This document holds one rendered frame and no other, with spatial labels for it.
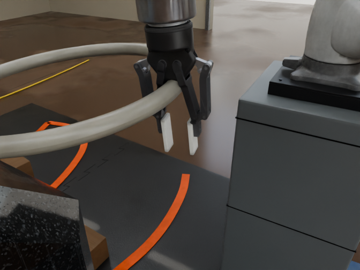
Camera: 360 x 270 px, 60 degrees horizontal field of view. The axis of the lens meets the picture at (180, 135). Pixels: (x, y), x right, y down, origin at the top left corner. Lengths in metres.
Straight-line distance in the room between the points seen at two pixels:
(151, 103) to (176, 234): 1.11
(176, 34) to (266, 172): 0.60
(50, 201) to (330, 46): 0.79
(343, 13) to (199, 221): 1.09
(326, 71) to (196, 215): 0.96
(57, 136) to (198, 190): 1.36
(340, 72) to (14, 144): 0.78
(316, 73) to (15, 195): 0.80
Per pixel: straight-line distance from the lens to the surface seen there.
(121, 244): 1.50
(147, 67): 0.54
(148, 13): 0.47
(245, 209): 1.08
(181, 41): 0.48
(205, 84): 0.50
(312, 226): 1.05
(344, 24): 0.88
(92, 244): 1.37
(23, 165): 1.93
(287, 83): 0.91
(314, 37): 0.93
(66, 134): 0.43
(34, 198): 0.77
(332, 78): 0.93
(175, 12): 0.46
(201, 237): 1.50
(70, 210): 0.84
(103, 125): 0.43
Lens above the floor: 1.16
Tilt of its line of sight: 31 degrees down
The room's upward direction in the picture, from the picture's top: straight up
